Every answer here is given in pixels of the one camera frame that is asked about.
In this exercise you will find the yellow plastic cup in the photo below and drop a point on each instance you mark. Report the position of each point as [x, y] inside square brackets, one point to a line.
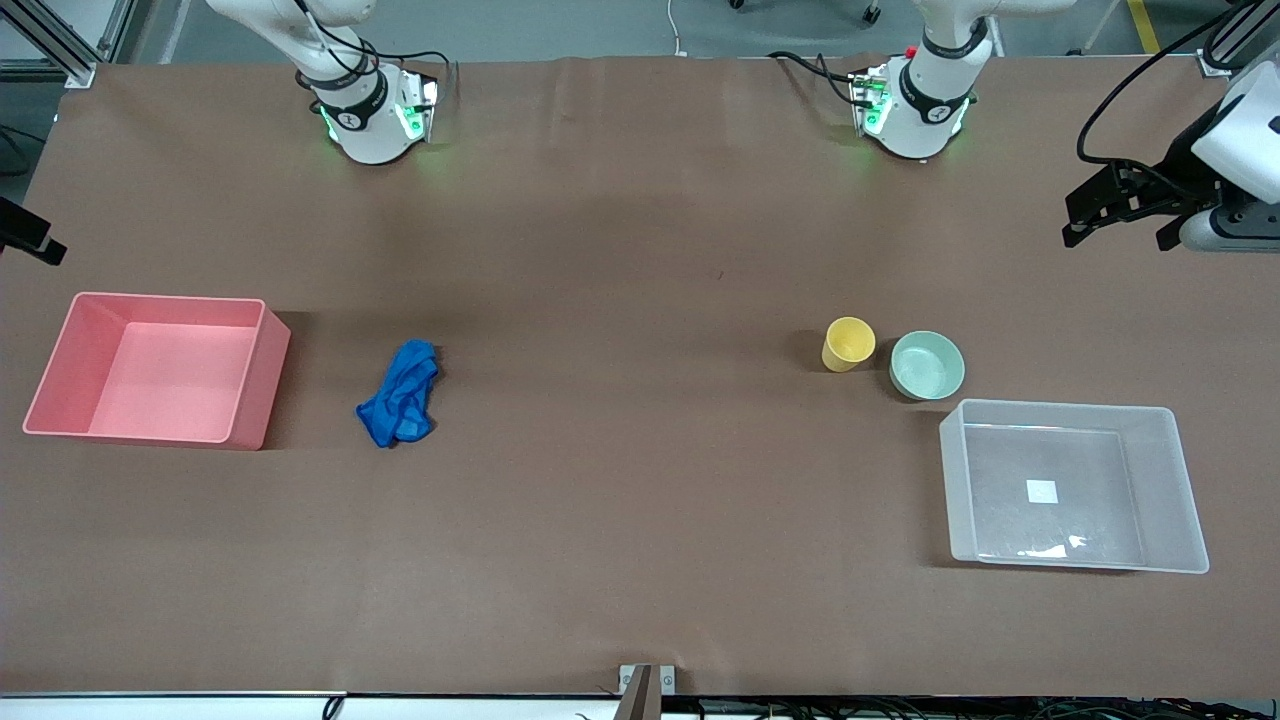
[848, 343]

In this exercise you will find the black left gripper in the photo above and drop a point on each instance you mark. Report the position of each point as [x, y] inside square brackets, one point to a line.
[1178, 176]

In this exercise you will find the black chair caster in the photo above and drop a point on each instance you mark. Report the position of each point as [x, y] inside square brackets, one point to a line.
[872, 12]

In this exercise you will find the metal table edge bracket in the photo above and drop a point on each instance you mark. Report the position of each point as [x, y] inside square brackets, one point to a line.
[645, 690]

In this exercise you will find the brown table cover sheet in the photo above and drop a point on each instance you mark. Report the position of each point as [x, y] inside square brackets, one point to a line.
[640, 250]

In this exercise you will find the mint green bowl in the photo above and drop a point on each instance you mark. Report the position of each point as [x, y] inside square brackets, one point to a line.
[927, 366]

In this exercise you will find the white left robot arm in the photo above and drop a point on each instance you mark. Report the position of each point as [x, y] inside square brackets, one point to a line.
[925, 100]

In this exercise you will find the white square label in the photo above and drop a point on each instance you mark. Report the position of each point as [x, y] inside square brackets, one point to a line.
[1042, 491]

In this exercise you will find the blue cloth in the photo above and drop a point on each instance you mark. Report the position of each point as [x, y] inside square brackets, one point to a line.
[400, 405]

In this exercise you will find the clear plastic box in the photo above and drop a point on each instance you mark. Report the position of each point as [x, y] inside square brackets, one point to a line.
[1070, 485]

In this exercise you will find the aluminium frame post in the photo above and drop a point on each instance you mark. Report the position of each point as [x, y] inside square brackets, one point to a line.
[60, 50]
[1228, 50]

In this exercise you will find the pink plastic box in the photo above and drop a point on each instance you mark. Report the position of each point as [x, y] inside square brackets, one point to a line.
[160, 370]

